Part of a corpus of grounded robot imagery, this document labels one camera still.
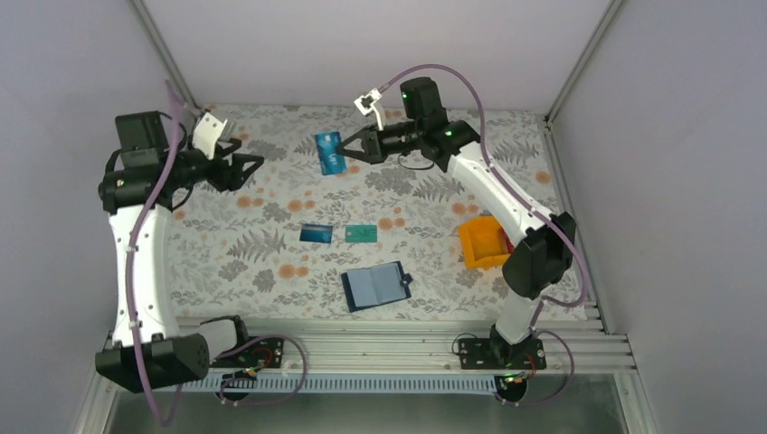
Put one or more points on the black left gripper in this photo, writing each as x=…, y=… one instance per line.
x=233, y=178

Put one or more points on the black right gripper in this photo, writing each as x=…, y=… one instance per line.
x=369, y=139

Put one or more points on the dark blue credit card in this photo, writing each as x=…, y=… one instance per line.
x=331, y=163

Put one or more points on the teal credit card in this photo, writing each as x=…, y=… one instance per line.
x=361, y=233

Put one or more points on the blue leather card holder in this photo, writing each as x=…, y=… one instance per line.
x=376, y=286

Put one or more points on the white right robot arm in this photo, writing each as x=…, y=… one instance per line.
x=542, y=241

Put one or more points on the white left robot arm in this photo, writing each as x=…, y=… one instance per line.
x=148, y=350

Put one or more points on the floral table cloth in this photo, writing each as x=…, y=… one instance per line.
x=240, y=254

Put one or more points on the yellow plastic bin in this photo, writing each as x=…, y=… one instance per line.
x=484, y=243

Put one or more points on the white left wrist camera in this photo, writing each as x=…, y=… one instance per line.
x=208, y=131

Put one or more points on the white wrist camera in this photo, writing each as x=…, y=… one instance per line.
x=208, y=131
x=369, y=104

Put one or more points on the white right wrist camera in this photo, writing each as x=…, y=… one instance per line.
x=369, y=104

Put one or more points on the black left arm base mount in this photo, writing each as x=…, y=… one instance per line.
x=249, y=356

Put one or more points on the aluminium rail base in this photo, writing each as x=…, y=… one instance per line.
x=347, y=356

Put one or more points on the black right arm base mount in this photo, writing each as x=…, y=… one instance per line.
x=493, y=354

